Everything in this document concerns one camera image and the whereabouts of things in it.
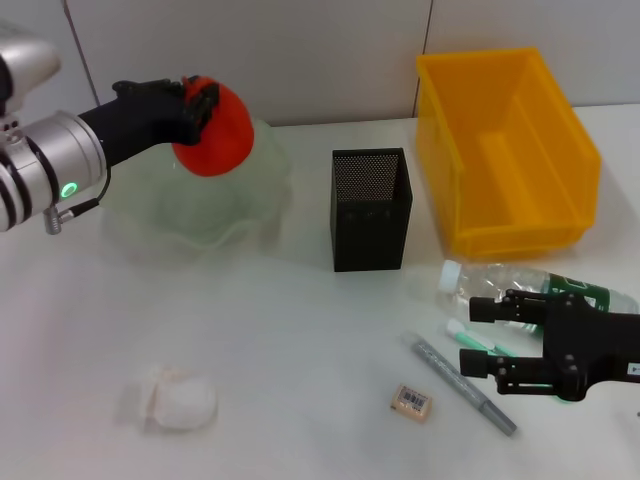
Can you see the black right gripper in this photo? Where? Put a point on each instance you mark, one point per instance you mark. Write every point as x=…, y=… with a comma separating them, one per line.
x=590, y=350

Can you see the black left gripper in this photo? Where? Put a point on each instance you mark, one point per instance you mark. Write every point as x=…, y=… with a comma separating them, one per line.
x=140, y=120

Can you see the clear green-label water bottle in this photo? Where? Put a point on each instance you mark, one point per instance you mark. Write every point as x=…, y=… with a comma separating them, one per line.
x=480, y=287

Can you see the white paper ball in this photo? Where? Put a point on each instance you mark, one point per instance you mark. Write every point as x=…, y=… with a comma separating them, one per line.
x=175, y=400

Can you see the grey glitter pen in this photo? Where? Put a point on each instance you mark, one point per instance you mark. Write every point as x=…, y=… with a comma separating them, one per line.
x=450, y=377

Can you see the clear green glass fruit plate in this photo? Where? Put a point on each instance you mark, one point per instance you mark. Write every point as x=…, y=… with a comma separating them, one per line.
x=210, y=215

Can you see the beige eraser with barcode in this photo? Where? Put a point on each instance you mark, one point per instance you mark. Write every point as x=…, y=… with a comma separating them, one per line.
x=411, y=402

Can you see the black mesh pen holder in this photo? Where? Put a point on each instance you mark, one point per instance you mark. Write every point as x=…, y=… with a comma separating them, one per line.
x=370, y=235

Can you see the yellow plastic bin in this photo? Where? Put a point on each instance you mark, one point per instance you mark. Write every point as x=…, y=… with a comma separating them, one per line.
x=500, y=165

